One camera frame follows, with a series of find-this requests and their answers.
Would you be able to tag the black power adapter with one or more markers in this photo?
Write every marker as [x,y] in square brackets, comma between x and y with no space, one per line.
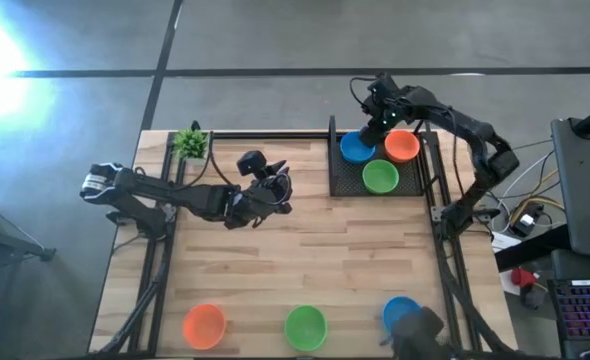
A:
[526,221]

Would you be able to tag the small green plastic bowl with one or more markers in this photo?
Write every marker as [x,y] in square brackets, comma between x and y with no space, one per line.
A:
[380,177]
[305,328]

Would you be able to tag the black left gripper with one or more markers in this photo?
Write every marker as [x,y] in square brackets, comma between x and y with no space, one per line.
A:
[255,202]

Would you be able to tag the small blue plastic bowl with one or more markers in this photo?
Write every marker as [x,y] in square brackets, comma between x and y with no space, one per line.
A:
[352,150]
[395,307]

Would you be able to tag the black clamp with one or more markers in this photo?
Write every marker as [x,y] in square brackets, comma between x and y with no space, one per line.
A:
[195,126]

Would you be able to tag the black aluminium frame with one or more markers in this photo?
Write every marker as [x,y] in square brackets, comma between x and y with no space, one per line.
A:
[275,135]

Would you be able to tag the small red object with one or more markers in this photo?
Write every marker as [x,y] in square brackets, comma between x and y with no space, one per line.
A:
[521,276]

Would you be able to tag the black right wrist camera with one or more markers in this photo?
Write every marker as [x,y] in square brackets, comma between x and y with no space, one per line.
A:
[384,86]

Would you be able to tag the green plant in white pot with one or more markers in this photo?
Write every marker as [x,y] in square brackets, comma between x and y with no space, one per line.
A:
[191,144]

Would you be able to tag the black perforated metal tray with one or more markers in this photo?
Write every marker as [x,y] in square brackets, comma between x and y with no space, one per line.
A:
[347,181]

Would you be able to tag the black metal stand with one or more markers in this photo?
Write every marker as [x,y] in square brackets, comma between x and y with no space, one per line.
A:
[46,254]

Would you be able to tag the small orange plastic bowl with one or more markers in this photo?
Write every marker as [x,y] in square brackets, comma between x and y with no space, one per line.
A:
[402,147]
[204,327]

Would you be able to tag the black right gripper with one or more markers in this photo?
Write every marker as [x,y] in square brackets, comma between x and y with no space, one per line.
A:
[392,112]

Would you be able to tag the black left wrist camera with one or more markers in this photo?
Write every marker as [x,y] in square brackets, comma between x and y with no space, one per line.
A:
[251,162]

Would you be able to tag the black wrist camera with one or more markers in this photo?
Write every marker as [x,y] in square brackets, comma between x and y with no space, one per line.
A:
[251,162]
[384,86]

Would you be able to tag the black bar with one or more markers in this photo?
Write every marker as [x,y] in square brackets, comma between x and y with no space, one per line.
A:
[530,247]

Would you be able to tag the white paper sheet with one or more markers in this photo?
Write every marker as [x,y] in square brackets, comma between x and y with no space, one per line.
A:
[506,287]
[502,243]

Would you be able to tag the black laptop with backlit keyboard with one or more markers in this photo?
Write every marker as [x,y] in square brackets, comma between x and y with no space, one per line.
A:
[585,310]

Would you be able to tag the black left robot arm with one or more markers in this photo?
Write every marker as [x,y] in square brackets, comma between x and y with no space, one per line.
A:
[185,195]

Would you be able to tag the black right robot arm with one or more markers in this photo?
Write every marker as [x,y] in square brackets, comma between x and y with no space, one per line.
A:
[455,120]

